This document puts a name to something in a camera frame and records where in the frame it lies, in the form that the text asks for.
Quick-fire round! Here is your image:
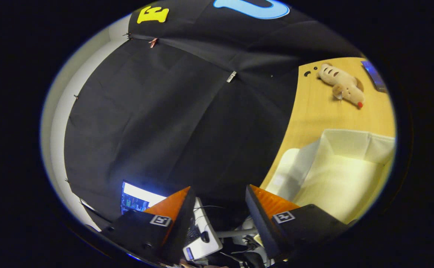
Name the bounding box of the beige plush toy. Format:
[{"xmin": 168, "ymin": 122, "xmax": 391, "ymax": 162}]
[{"xmin": 317, "ymin": 63, "xmax": 365, "ymax": 109}]

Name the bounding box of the blue book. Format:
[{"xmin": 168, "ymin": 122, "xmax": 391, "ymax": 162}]
[{"xmin": 361, "ymin": 61, "xmax": 388, "ymax": 93}]

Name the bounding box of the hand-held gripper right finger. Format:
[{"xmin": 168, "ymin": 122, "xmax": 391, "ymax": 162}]
[{"xmin": 245, "ymin": 184, "xmax": 349, "ymax": 261}]

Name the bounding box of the grey metal bar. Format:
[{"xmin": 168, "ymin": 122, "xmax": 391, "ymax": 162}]
[{"xmin": 217, "ymin": 228, "xmax": 258, "ymax": 239}]

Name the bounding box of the open laptop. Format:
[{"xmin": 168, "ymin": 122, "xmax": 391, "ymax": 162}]
[{"xmin": 121, "ymin": 181, "xmax": 167, "ymax": 215}]

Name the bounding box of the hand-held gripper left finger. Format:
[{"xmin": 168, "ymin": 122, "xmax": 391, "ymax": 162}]
[{"xmin": 101, "ymin": 186, "xmax": 197, "ymax": 265}]

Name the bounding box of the white electronic device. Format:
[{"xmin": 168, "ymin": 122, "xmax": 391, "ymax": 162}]
[{"xmin": 183, "ymin": 197, "xmax": 224, "ymax": 261}]

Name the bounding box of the cream fabric storage box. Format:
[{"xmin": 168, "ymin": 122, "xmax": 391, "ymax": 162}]
[{"xmin": 265, "ymin": 128, "xmax": 396, "ymax": 224}]

